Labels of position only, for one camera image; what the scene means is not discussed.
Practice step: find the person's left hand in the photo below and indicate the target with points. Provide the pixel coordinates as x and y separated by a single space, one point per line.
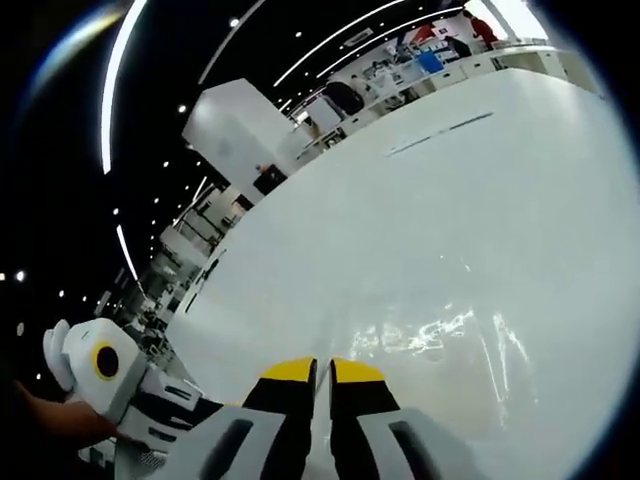
65 422

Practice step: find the white square pillar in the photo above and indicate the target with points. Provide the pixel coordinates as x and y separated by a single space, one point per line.
235 135

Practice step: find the blue box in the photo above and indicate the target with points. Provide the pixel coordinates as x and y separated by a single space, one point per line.
430 64

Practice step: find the white appliance box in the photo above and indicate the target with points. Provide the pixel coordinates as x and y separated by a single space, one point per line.
325 115

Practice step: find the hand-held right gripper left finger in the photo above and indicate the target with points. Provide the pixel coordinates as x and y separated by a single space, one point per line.
280 425

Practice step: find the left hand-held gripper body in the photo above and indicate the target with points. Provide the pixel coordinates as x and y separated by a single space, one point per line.
85 350

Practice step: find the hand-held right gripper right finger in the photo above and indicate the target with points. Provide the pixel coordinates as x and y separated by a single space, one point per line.
360 425

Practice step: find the long white counter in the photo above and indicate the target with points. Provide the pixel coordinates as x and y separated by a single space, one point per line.
520 62

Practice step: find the black cabinet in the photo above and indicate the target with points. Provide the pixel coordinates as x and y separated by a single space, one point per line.
269 179

